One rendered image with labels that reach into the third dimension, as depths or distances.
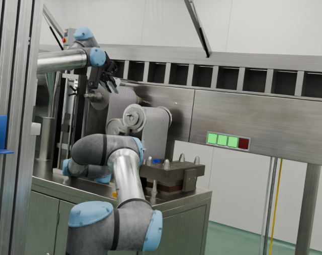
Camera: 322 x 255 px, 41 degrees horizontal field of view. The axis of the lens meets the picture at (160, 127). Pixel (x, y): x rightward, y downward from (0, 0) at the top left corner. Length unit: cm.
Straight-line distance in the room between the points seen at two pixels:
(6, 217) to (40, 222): 114
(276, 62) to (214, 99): 38
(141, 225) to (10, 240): 35
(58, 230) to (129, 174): 89
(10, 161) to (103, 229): 30
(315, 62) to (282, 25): 260
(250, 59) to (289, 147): 50
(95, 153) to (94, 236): 43
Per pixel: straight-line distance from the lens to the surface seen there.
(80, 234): 120
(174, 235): 213
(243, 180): 481
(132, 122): 219
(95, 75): 195
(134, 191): 134
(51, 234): 227
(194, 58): 243
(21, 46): 114
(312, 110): 217
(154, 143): 229
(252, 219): 483
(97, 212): 118
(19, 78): 114
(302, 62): 221
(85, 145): 155
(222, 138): 231
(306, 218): 238
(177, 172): 214
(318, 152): 216
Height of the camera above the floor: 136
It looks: 4 degrees down
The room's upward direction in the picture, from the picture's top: 7 degrees clockwise
